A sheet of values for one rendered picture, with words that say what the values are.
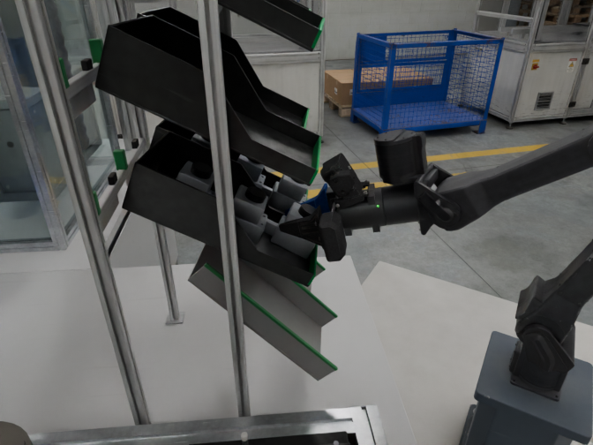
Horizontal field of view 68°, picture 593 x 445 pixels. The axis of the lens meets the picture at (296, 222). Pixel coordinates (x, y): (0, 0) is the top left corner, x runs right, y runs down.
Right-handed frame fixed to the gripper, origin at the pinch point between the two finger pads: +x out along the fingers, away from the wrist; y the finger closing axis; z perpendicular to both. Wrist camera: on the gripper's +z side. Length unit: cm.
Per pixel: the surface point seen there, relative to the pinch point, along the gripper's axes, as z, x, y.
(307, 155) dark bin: 9.5, -2.7, 0.1
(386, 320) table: -41.6, -6.9, -25.3
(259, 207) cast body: 4.6, 4.7, 4.6
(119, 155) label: 14.7, 26.1, -0.1
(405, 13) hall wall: -25, -58, -922
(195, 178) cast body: 10.8, 12.3, 5.5
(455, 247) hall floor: -132, -41, -203
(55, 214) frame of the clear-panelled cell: -7, 81, -40
